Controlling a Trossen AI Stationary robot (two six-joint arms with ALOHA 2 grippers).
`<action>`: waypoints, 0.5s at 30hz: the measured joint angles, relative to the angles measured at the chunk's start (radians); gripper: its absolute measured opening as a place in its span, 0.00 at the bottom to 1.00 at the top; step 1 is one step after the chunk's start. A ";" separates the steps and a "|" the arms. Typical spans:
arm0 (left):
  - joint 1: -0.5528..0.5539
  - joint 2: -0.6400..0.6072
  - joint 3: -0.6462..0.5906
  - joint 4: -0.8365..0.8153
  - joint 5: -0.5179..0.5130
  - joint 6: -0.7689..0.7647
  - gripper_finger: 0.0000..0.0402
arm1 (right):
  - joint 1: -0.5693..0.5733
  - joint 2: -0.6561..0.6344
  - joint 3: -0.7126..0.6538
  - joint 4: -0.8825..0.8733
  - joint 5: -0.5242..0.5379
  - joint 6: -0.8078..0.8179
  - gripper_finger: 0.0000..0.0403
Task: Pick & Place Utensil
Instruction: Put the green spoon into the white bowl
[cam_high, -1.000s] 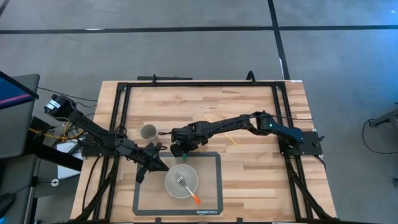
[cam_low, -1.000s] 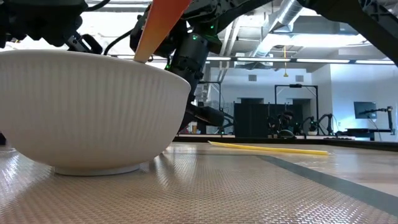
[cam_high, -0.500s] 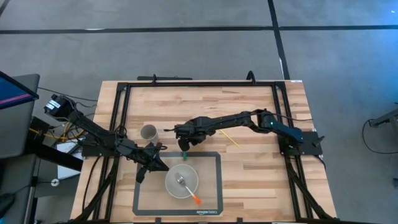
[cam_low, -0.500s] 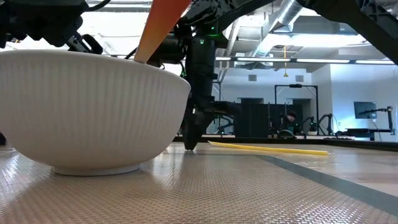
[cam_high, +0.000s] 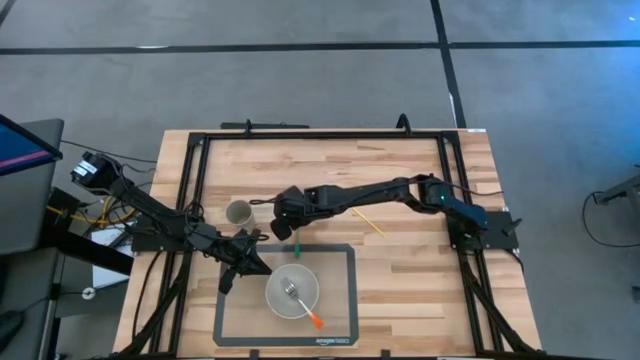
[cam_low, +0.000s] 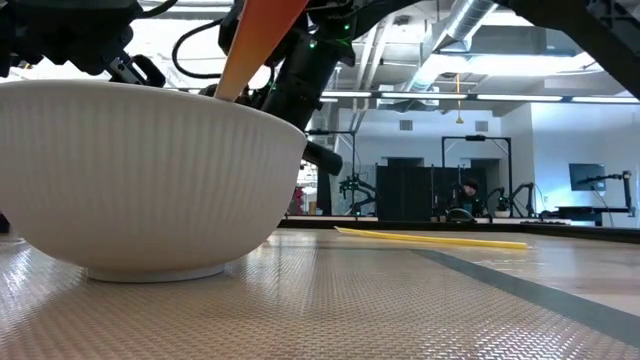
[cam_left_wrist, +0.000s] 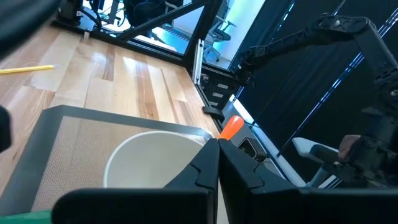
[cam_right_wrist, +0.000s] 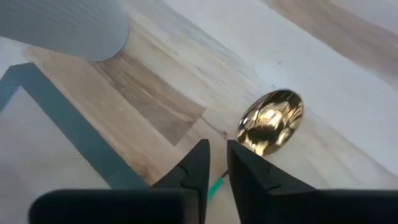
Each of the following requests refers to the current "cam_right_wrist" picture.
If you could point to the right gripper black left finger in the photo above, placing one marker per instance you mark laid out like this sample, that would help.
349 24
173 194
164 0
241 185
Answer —
174 205

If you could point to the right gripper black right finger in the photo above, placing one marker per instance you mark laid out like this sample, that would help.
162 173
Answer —
280 205

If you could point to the white ribbed cup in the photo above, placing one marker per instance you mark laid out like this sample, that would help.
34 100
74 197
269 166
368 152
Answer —
62 25

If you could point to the translucent mat dark border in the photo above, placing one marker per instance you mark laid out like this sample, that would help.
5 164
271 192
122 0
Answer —
77 130

